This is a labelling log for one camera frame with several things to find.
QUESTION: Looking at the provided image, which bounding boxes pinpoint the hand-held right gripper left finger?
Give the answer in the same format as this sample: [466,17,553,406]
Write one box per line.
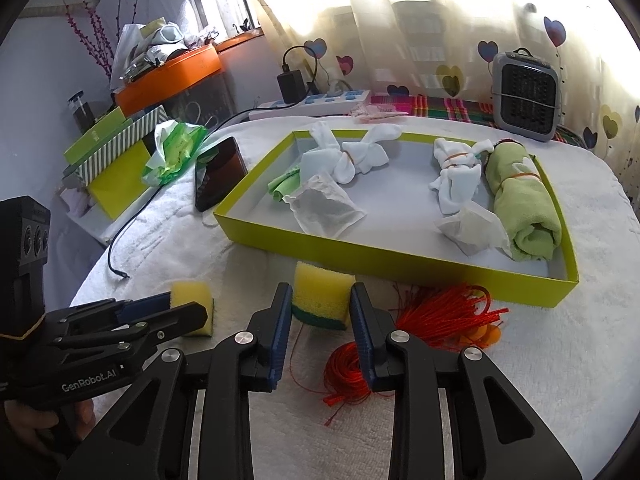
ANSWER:
[57,282,294,480]

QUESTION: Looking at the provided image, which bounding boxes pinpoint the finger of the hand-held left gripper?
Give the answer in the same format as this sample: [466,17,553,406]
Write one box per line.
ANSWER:
[47,292,173,335]
[50,302,208,361]

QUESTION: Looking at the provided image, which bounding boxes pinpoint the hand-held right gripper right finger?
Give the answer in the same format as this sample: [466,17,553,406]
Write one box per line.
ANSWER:
[350,282,583,480]

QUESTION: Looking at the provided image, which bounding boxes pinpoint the yellow sponge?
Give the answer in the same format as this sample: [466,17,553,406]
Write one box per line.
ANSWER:
[170,281,216,337]
[291,261,357,332]

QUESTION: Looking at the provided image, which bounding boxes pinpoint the yellow-green shallow box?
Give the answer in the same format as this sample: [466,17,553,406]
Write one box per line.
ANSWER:
[213,130,580,309]

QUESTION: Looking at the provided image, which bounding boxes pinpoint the white mesh pouch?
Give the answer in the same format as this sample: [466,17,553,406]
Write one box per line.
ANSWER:
[283,174,365,238]
[438,203,513,258]

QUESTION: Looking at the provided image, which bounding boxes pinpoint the small green cloth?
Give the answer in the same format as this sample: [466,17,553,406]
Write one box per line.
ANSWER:
[267,169,303,202]

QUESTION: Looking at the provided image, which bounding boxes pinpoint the large white sock bundle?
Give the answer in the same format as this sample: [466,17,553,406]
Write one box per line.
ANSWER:
[299,121,403,184]

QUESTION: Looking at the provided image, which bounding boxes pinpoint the small white sock bundle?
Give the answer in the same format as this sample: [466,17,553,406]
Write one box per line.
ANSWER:
[430,137,493,213]

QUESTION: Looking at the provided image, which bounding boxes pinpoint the green towel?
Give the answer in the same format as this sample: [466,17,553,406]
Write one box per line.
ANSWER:
[485,141,563,262]

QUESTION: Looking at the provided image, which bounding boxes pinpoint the person's left hand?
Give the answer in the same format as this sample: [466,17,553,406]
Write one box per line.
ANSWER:
[0,395,97,466]

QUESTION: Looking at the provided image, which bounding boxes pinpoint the yellow-green box lid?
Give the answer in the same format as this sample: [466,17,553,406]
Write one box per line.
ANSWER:
[87,137,153,221]

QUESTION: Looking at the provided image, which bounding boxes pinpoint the green flat box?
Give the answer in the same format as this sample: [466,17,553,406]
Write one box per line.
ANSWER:
[64,106,127,166]

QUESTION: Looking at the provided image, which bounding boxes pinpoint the black smartphone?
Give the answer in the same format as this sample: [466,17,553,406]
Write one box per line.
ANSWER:
[194,136,249,212]

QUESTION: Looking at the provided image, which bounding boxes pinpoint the striped gift box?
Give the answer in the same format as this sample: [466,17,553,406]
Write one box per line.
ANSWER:
[75,105,168,186]

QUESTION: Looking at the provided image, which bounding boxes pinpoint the green plastic bag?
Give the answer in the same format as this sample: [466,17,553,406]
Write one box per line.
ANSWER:
[141,120,208,188]

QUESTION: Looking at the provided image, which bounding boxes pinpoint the dark jar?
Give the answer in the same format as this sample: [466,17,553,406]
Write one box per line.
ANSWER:
[67,91,96,133]

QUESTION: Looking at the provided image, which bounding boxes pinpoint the black printed box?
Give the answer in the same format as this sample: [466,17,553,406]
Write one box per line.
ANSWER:
[162,72,238,133]

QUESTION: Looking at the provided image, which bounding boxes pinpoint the purple flower branches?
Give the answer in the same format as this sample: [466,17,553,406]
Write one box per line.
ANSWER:
[57,0,151,78]

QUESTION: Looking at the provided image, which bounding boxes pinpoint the orange box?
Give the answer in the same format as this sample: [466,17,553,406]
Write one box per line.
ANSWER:
[114,44,223,117]

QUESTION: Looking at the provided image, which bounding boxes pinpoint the clear plastic wrapper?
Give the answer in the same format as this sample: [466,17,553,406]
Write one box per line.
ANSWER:
[350,101,408,123]

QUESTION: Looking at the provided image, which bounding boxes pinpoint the white power strip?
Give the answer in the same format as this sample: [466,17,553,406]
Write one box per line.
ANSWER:
[248,90,372,122]

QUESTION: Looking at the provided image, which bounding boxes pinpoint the plaid cloth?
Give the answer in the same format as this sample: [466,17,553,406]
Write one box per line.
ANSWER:
[370,94,598,150]

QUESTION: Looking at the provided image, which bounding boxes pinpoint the pile of white packets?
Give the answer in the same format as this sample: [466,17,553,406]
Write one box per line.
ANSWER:
[110,16,221,83]

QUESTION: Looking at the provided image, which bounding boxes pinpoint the grey portable fan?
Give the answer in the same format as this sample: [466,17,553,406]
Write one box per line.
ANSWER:
[491,47,562,142]

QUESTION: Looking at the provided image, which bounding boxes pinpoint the heart print curtain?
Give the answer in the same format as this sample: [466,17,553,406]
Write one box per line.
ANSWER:
[235,0,640,201]

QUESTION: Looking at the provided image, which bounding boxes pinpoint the coiled red string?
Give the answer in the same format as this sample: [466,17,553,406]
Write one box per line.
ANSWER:
[322,342,396,428]

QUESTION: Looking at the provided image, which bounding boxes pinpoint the black charging cable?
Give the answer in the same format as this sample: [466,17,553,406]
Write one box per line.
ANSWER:
[107,107,281,281]

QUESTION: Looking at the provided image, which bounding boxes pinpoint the black adapter cable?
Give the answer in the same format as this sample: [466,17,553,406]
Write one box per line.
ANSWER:
[282,46,326,96]

